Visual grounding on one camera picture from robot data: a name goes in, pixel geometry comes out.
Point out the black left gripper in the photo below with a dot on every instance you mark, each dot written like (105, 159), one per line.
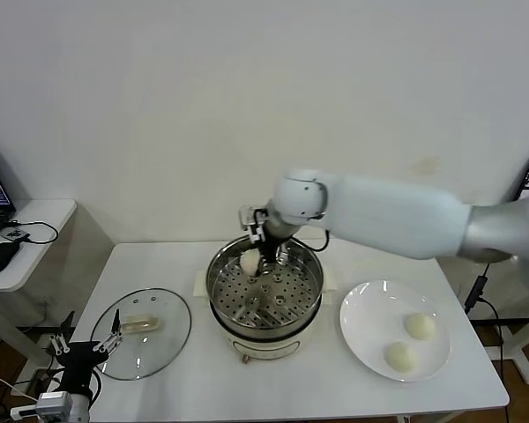
(79, 359)

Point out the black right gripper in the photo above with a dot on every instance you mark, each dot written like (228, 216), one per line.
(271, 251)

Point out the white steamed baozi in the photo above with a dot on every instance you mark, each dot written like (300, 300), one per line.
(249, 262)
(400, 356)
(419, 327)

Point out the round glass pot lid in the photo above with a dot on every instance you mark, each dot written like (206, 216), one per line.
(172, 308)

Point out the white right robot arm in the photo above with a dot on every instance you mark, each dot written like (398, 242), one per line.
(379, 211)

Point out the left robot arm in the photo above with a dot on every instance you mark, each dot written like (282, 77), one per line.
(80, 410)

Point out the stainless steel steamer basket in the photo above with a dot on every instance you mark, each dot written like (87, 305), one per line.
(300, 282)

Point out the white floor power strip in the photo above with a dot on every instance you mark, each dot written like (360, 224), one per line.
(39, 376)

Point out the cream electric cooker pot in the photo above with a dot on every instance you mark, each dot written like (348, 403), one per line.
(264, 346)

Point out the black computer mouse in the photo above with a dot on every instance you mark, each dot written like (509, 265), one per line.
(0, 257)

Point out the round white plate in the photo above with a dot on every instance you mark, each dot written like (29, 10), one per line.
(370, 308)

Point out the white side table with mouse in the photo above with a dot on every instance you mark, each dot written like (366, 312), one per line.
(48, 216)

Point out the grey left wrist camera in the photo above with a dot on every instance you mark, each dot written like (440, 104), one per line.
(53, 402)

